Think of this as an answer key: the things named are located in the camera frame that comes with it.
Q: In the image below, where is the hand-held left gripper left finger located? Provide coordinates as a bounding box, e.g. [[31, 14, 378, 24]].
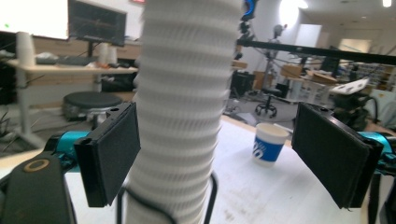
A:
[[73, 102, 142, 208]]

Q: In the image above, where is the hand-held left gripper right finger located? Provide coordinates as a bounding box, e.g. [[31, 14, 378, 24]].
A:
[[291, 102, 385, 210]]

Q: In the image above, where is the blue white paper cup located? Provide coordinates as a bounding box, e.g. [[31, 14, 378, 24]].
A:
[[252, 122, 290, 167]]

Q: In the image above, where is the stack of white paper cups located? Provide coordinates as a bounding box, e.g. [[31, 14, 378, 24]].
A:
[[124, 0, 244, 224]]

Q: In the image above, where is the black wire cup holder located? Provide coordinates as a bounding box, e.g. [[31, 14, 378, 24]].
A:
[[115, 172, 219, 224]]

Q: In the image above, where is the black round stool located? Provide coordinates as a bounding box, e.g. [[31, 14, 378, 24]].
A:
[[62, 91, 124, 122]]

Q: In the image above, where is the black office chair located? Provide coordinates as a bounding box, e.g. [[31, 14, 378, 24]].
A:
[[255, 88, 283, 119]]

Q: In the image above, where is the white foam mat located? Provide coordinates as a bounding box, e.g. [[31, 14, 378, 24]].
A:
[[64, 119, 375, 224]]

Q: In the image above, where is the light wooden desk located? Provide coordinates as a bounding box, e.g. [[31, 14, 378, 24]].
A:
[[6, 59, 139, 134]]

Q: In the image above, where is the black monitor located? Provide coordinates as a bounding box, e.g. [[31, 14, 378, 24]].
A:
[[68, 0, 128, 48]]

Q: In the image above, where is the black metal frame bar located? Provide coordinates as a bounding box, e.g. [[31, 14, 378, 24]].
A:
[[236, 39, 396, 66]]

